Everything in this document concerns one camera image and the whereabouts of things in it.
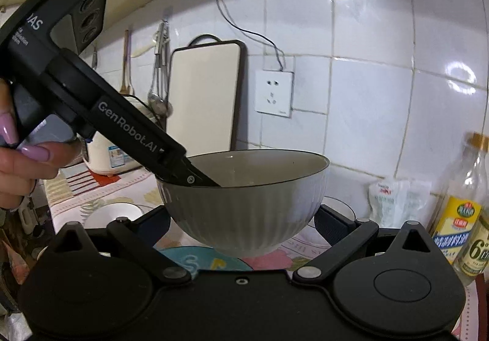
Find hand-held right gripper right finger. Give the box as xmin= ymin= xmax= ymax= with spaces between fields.
xmin=292 ymin=204 xmax=434 ymax=285

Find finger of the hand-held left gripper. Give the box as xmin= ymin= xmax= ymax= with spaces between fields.
xmin=156 ymin=156 xmax=223 ymax=187

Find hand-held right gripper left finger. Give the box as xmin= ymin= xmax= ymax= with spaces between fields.
xmin=49 ymin=207 xmax=192 ymax=286

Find small white ribbed bowl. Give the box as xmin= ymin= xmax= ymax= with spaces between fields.
xmin=84 ymin=201 xmax=153 ymax=229

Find large white ribbed bowl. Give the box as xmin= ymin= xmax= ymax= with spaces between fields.
xmin=156 ymin=149 xmax=330 ymax=258

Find person's left hand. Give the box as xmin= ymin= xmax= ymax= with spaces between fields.
xmin=0 ymin=78 xmax=83 ymax=209

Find teal round mat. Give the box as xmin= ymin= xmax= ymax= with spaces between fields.
xmin=158 ymin=245 xmax=245 ymax=273

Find white plastic bag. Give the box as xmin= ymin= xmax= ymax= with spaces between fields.
xmin=369 ymin=178 xmax=432 ymax=229

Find white rice cooker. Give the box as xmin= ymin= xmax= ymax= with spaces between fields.
xmin=82 ymin=94 xmax=161 ymax=177

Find white cutting board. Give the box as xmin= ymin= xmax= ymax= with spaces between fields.
xmin=167 ymin=35 xmax=247 ymax=158

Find floral tablecloth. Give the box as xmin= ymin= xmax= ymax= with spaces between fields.
xmin=38 ymin=165 xmax=489 ymax=341

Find hanging metal utensils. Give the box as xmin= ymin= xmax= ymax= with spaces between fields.
xmin=147 ymin=20 xmax=172 ymax=118

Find yellow label bottle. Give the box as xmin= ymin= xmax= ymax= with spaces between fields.
xmin=428 ymin=133 xmax=489 ymax=265

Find white label bottle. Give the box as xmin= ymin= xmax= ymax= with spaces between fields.
xmin=454 ymin=207 xmax=489 ymax=288

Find wooden handle spatula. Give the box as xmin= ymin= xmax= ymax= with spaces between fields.
xmin=119 ymin=30 xmax=133 ymax=95

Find white wall socket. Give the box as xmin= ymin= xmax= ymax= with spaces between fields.
xmin=254 ymin=69 xmax=295 ymax=118

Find black cable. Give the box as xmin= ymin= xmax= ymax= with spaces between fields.
xmin=215 ymin=0 xmax=285 ymax=72

